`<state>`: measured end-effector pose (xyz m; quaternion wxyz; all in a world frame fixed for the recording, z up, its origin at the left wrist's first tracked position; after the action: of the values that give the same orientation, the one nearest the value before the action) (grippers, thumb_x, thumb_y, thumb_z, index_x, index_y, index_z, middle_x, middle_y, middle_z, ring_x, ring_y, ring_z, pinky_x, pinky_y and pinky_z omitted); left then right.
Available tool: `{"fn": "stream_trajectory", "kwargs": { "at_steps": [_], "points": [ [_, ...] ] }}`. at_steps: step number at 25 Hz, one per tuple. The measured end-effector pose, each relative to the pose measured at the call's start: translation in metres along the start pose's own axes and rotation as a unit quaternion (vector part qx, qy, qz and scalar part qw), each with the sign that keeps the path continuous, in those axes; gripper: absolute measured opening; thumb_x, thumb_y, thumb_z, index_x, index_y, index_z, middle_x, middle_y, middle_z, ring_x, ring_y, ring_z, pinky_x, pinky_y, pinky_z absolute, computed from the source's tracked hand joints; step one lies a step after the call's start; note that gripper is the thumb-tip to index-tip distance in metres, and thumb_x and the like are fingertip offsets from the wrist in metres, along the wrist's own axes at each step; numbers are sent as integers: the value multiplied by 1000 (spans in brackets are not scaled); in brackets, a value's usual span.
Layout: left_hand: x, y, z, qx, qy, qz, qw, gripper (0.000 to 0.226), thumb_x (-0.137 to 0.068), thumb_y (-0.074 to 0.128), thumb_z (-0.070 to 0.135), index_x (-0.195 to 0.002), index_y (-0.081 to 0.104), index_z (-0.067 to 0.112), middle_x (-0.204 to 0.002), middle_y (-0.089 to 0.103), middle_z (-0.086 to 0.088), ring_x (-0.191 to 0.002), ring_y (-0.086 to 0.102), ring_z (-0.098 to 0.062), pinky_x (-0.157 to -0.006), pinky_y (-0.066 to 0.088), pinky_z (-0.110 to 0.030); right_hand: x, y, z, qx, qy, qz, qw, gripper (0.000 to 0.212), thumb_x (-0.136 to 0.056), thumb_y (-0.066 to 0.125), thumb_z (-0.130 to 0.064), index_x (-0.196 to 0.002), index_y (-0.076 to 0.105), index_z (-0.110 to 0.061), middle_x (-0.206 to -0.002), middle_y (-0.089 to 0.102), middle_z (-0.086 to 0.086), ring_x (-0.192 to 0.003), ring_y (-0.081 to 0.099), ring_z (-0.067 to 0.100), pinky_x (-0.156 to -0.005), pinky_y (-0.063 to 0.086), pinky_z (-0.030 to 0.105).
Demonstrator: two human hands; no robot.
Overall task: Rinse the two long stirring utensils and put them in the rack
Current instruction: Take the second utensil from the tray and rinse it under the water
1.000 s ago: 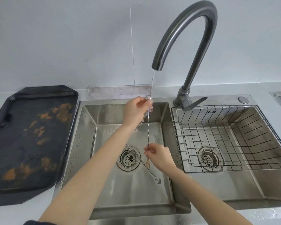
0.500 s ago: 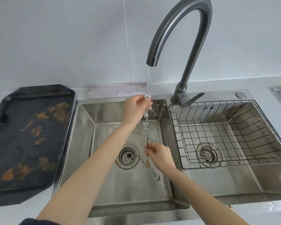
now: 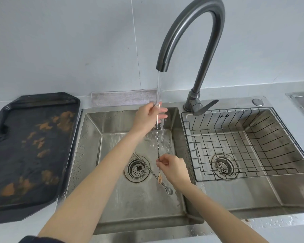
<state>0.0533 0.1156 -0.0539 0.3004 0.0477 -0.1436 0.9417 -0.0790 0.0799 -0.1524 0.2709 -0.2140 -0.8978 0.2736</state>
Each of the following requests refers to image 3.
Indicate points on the person's dark left sleeve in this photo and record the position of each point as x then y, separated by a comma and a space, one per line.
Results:
40, 239

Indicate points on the grey folded cloth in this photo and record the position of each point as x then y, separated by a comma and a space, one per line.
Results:
116, 98

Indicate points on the person's right forearm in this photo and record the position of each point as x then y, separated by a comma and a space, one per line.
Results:
218, 217

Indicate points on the round metal drain strainer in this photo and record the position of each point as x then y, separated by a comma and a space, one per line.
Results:
137, 169
223, 165

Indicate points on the dark grey gooseneck faucet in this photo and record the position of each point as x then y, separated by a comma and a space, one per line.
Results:
203, 68

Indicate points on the person's left forearm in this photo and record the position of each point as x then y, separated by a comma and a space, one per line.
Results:
91, 189

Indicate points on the person's right hand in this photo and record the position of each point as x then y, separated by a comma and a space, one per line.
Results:
174, 170

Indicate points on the black plastic tray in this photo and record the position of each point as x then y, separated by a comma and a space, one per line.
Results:
15, 161

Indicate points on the person's left hand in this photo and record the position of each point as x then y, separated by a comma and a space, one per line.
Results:
144, 118

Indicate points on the round silver sink button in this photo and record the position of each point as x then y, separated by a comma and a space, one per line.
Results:
257, 101

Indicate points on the stainless steel double sink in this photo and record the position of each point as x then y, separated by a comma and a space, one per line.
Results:
131, 204

